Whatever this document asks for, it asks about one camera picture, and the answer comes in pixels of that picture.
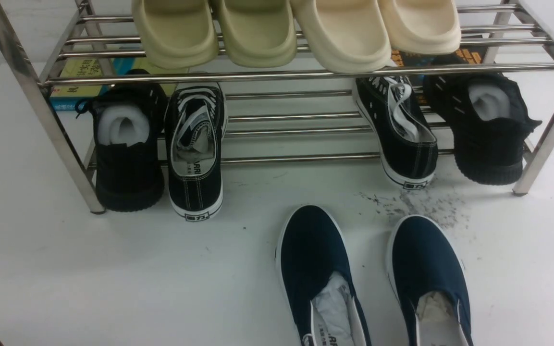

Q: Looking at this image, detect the black canvas sneaker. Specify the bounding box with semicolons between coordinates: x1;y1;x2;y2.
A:
352;76;439;190
163;82;228;222

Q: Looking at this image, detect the stainless steel shoe rack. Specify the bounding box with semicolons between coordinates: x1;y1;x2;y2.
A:
0;0;554;215

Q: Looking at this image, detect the navy slip-on shoe left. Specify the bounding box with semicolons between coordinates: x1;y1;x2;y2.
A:
275;205;371;346

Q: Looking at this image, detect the navy slip-on shoe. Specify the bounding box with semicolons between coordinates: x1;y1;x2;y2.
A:
275;205;371;346
386;215;474;346

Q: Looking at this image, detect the olive green slipper right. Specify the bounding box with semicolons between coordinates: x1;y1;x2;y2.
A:
210;0;298;68

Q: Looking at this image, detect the olive green slipper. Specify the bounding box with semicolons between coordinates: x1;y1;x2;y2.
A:
131;0;220;69
210;0;298;68

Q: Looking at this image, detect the cream slipper left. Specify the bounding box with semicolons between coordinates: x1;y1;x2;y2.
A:
290;0;392;73

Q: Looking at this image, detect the cream slipper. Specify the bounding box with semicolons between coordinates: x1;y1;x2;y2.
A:
290;0;392;73
378;0;462;55

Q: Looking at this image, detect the black knit sneaker left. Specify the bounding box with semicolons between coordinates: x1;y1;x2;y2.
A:
75;82;169;212

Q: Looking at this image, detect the black knit sneaker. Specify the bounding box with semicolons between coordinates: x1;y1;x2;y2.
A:
422;72;541;186
75;82;169;212

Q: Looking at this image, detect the olive green slipper left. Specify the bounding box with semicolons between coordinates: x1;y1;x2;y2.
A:
131;0;220;69

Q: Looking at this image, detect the navy slip-on shoe right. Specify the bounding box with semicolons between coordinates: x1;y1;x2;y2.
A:
386;215;474;346

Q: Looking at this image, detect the cream slipper right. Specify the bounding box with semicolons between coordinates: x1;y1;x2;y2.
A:
378;0;462;55

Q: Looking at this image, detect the black knit sneaker right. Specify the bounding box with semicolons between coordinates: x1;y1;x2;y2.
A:
422;72;541;186

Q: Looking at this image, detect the black and orange book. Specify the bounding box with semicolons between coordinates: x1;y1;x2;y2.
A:
391;37;490;106

